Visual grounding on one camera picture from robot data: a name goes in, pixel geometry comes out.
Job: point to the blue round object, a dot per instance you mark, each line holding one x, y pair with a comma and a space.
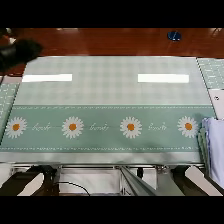
174, 35

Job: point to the grey green garment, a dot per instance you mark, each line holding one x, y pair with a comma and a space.
202, 150

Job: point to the pale lavender garment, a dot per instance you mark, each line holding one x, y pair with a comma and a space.
216, 146

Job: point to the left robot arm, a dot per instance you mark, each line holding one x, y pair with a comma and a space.
20, 53

